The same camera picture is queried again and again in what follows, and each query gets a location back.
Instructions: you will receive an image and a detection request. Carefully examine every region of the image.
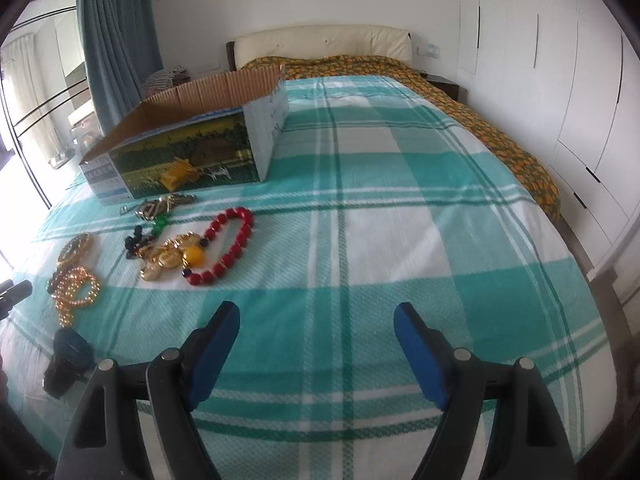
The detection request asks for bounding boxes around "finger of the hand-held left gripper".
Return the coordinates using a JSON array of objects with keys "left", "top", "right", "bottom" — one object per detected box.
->
[{"left": 0, "top": 280, "right": 34, "bottom": 321}]

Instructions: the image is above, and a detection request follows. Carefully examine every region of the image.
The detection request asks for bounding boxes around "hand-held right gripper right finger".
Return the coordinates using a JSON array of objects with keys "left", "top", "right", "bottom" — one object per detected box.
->
[{"left": 393, "top": 302, "right": 576, "bottom": 480}]

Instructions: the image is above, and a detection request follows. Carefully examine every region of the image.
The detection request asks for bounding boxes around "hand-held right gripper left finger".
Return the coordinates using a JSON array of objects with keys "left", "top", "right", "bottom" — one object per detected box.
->
[{"left": 55, "top": 301, "right": 241, "bottom": 480}]

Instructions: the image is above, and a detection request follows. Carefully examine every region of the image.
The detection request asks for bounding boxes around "gold pearl bracelet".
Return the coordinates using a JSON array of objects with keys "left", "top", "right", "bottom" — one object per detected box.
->
[{"left": 47, "top": 266, "right": 103, "bottom": 328}]

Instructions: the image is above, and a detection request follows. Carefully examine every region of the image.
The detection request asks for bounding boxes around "gold bangle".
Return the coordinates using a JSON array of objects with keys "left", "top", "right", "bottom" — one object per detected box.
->
[{"left": 56, "top": 233, "right": 94, "bottom": 267}]

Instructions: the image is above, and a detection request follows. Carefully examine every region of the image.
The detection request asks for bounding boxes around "black wrist watch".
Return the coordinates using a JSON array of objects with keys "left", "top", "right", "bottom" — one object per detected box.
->
[{"left": 43, "top": 329, "right": 94, "bottom": 400}]

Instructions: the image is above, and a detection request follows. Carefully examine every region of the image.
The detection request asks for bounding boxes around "red bead bracelet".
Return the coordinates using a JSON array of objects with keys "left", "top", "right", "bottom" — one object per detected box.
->
[{"left": 182, "top": 207, "right": 255, "bottom": 288}]

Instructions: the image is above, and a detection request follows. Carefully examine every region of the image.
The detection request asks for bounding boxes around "gold pendant jewelry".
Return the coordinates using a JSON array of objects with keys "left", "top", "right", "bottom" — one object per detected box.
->
[{"left": 140, "top": 232, "right": 203, "bottom": 282}]

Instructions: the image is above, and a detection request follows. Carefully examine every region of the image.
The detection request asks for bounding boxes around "black bead bracelet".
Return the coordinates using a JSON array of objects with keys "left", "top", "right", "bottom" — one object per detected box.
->
[{"left": 124, "top": 225, "right": 157, "bottom": 261}]

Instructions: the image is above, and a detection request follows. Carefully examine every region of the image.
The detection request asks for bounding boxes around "tan wooden bead bracelet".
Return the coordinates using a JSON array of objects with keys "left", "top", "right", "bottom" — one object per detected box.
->
[{"left": 135, "top": 192, "right": 199, "bottom": 222}]

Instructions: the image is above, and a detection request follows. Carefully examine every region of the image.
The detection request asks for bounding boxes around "cardboard box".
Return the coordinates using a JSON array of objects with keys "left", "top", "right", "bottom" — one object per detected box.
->
[{"left": 80, "top": 65, "right": 290, "bottom": 207}]

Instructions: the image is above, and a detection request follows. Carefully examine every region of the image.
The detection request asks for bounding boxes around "teal plaid bed sheet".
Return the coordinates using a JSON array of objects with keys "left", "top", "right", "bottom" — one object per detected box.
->
[{"left": 0, "top": 75, "right": 617, "bottom": 480}]

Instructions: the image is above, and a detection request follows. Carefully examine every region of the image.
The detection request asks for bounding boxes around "sliding glass door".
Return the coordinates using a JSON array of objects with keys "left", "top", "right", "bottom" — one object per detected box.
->
[{"left": 0, "top": 2, "right": 92, "bottom": 211}]

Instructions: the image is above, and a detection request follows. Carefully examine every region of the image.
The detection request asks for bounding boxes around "bed with orange blanket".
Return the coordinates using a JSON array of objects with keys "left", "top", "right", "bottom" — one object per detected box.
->
[{"left": 240, "top": 54, "right": 562, "bottom": 225}]

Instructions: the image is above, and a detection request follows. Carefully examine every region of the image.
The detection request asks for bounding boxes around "pile of clothes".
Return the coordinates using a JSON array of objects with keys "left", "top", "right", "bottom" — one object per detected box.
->
[{"left": 142, "top": 65, "right": 192, "bottom": 98}]

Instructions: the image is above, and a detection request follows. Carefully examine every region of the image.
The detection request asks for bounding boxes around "blue curtain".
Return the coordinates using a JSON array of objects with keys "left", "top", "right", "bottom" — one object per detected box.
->
[{"left": 74, "top": 0, "right": 165, "bottom": 137}]

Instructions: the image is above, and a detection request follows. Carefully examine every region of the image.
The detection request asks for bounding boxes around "dark wooden nightstand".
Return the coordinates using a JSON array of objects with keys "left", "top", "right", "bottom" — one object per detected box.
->
[{"left": 426, "top": 73, "right": 469, "bottom": 105}]

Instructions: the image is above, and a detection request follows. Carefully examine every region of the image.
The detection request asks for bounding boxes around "white wardrobe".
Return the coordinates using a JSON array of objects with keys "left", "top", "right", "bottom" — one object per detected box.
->
[{"left": 456, "top": 0, "right": 640, "bottom": 286}]

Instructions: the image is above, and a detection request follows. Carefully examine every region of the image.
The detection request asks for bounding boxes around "white pillow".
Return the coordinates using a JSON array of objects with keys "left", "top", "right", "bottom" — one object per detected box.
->
[{"left": 234, "top": 23, "right": 412, "bottom": 70}]

